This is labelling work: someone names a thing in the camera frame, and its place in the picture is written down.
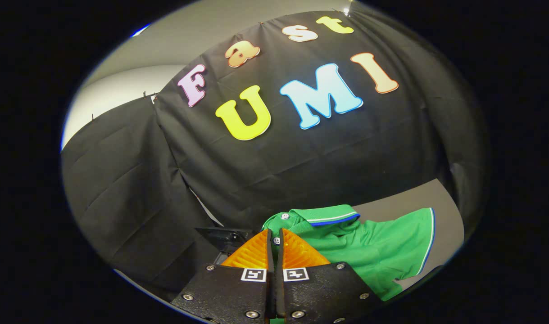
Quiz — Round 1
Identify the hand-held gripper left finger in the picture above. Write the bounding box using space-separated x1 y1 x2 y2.
171 229 275 324

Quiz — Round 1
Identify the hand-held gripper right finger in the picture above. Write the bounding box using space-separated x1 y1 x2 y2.
274 228 386 324

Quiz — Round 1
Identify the green polo shirt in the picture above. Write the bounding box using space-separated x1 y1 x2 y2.
262 205 436 302

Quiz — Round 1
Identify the black backdrop cloth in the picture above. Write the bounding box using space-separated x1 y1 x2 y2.
60 10 489 302

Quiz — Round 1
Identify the beige cabinet with dark frame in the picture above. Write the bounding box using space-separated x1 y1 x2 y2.
352 179 465 291

